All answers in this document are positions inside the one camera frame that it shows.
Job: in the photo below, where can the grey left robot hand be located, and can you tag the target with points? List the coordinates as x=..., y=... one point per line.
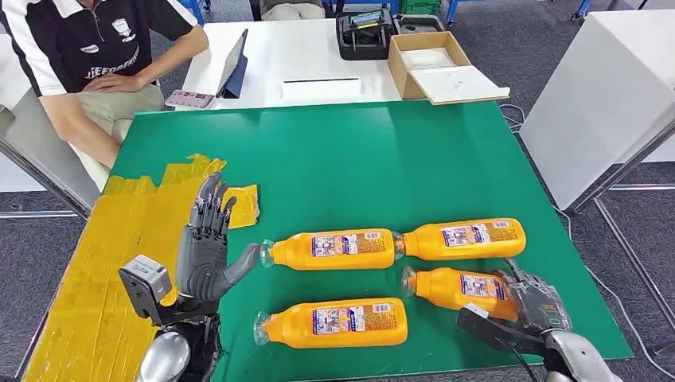
x=203, y=269

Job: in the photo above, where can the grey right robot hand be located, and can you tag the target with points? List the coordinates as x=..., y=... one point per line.
x=538, y=308

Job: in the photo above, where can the person's left hand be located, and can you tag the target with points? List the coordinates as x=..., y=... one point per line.
x=116, y=83

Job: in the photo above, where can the orange detergent bottle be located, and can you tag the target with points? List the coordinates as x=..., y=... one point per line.
x=295, y=253
x=448, y=290
x=287, y=327
x=432, y=245

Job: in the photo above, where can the person's right forearm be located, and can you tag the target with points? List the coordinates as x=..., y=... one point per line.
x=89, y=139

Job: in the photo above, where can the person's left forearm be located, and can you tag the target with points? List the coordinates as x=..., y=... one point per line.
x=174, y=60

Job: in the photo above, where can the person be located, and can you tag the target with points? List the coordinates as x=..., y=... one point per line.
x=63, y=42
x=292, y=11

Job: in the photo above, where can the pink smartphone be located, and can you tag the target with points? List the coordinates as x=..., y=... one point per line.
x=190, y=99

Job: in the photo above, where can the yellow tape patch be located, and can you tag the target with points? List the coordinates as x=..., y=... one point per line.
x=105, y=263

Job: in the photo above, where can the tablet in dark case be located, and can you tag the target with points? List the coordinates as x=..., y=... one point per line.
x=234, y=63

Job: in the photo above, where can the white desk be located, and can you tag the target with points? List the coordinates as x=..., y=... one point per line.
x=295, y=47

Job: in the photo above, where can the green table mat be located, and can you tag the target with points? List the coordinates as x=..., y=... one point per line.
x=369, y=168

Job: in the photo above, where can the flat white box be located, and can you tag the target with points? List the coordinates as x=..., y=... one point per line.
x=321, y=90

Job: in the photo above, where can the white box lid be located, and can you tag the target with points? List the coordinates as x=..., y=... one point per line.
x=453, y=84

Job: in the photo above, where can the black equipment case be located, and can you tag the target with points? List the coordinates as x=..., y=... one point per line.
x=364, y=50

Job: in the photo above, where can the white foam pad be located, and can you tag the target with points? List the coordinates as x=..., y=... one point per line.
x=427, y=58

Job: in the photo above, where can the open cardboard box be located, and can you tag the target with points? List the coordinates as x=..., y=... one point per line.
x=398, y=68

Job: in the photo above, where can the grey foam case lid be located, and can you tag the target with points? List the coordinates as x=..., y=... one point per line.
x=422, y=23

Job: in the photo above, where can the green plastic crate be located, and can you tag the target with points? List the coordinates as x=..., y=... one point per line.
x=419, y=6

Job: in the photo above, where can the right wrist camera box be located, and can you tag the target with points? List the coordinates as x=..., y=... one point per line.
x=490, y=329

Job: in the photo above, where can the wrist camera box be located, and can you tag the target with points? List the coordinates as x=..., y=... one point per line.
x=490, y=329
x=142, y=284

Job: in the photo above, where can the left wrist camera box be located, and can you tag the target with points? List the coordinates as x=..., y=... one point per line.
x=142, y=284

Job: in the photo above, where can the white table with metal frame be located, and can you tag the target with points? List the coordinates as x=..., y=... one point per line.
x=31, y=137
x=596, y=95

